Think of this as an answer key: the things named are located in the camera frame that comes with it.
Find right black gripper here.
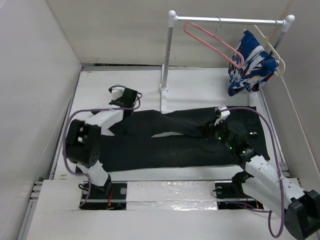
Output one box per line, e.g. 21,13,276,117
196,116,235,150

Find black trousers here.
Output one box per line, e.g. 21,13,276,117
99,107,270,172

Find pink plastic hanger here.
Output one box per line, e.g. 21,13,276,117
183,21,245,69

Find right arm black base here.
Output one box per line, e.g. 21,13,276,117
211,171,265,212

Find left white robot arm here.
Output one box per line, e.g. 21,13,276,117
62,85,143,199

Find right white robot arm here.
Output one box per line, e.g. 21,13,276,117
197,121,320,240

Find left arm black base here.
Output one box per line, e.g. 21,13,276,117
78,181,128,211

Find cream plastic hanger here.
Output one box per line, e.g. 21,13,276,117
253,24,286,77

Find white metal clothes rack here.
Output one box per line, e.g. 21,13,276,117
158,10,296,114

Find blue white patterned garment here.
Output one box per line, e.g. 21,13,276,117
227,30,280,97

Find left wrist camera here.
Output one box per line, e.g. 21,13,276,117
108,85,126,100

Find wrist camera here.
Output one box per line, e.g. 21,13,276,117
214,105,230,126
108,85,126,100

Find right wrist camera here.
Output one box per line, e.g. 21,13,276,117
214,105,230,126

